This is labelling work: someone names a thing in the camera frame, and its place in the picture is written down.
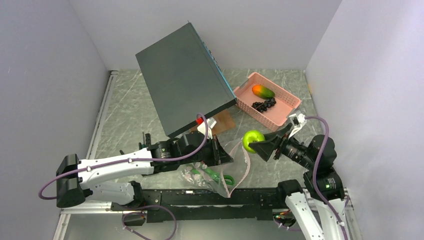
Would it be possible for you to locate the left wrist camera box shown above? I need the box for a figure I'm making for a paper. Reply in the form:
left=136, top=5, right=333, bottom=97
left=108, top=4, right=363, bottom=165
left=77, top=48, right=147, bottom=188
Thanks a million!
left=196, top=117, right=217, bottom=139

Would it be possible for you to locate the wooden base board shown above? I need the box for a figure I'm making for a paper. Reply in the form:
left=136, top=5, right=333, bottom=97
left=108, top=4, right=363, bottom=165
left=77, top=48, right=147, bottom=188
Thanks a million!
left=211, top=109, right=236, bottom=135

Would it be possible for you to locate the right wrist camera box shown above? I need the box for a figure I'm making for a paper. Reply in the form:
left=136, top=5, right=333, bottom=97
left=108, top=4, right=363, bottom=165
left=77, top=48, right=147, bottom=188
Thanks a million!
left=288, top=111, right=307, bottom=139

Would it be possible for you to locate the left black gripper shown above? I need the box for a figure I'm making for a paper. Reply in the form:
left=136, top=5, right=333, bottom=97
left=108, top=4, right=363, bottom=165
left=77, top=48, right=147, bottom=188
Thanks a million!
left=180, top=134, right=234, bottom=167

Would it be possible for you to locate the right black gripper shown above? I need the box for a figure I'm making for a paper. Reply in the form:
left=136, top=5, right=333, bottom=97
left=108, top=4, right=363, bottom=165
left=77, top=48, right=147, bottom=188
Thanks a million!
left=249, top=121, right=315, bottom=169

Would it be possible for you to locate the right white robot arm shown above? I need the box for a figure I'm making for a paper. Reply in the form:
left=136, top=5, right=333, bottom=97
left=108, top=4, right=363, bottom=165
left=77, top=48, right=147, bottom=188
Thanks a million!
left=243, top=132, right=350, bottom=240

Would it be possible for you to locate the clear zip top bag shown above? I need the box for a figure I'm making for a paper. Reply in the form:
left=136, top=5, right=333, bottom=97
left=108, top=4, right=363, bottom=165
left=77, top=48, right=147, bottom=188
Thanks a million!
left=179, top=139, right=252, bottom=198

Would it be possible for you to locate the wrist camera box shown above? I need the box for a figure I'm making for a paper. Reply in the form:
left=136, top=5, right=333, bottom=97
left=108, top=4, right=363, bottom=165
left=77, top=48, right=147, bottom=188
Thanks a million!
left=288, top=111, right=307, bottom=139
left=196, top=117, right=217, bottom=139

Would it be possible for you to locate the black front rail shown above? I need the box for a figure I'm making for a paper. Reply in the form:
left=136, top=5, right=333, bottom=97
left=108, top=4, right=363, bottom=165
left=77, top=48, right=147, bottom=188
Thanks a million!
left=109, top=187, right=299, bottom=223

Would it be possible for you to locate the green apple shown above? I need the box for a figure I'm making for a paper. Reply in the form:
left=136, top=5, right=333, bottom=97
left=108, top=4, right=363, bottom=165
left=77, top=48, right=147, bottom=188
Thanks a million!
left=242, top=130, right=265, bottom=154

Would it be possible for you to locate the dark tilted monitor panel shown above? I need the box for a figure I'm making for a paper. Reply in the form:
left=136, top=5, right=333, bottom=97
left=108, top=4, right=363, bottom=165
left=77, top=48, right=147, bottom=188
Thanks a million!
left=135, top=22, right=237, bottom=138

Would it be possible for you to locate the black grape bunch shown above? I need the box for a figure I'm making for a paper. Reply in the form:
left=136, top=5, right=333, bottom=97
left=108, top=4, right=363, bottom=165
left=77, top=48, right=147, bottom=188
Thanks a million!
left=251, top=97, right=277, bottom=113

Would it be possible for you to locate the pink perforated plastic basket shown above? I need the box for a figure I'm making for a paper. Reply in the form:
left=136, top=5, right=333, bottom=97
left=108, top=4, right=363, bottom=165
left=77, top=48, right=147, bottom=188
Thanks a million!
left=233, top=72, right=301, bottom=132

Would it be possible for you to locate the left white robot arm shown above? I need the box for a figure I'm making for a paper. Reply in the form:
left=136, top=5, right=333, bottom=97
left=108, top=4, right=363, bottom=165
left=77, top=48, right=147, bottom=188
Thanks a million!
left=55, top=131, right=234, bottom=210

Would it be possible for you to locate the orange green mango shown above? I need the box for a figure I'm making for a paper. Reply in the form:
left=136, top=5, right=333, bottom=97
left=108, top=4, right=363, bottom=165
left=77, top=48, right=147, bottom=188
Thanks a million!
left=251, top=84, right=275, bottom=100

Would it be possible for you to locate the long green chili pepper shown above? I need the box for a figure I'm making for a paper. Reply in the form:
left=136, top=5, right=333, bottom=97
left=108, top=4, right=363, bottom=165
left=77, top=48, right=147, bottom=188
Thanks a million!
left=190, top=166, right=235, bottom=186

